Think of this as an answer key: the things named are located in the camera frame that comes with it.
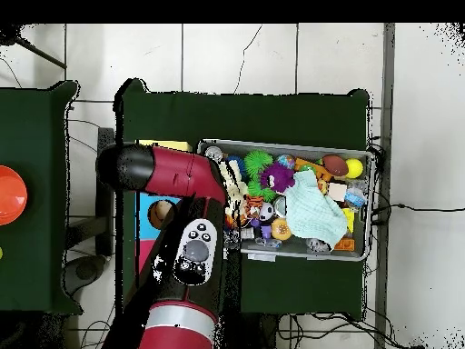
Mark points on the pale yellow cloth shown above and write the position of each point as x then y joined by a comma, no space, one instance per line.
234,182

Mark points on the mint green cloth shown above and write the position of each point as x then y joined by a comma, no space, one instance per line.
312,211

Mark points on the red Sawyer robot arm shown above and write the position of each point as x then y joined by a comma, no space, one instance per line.
182,171

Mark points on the clear mesh bin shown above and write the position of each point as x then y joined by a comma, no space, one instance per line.
327,254

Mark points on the tiger plush toy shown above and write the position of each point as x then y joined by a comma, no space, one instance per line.
254,207

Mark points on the large green spiky ball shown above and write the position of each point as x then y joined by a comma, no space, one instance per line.
258,162

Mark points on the purple spiky ball with eyes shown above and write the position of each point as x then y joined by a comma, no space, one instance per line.
278,177

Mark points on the orange textured ball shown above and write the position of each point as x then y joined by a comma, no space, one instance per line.
280,230

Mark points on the dark green table cloth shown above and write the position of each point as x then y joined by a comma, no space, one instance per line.
240,116

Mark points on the plain wooden block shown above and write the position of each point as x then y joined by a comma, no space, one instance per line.
338,191

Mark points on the brown toy football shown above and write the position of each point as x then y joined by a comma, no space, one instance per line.
335,164

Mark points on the clear plastic bottle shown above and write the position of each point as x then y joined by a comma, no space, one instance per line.
355,198

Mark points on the orange toy brick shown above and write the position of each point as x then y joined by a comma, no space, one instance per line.
344,245

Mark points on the yellow ball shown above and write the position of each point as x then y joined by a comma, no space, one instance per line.
354,168

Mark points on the dark green side table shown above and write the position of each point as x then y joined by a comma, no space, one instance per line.
40,145

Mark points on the orange disc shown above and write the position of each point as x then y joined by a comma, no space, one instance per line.
11,195

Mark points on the black tripod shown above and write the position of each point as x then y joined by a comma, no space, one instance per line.
11,33

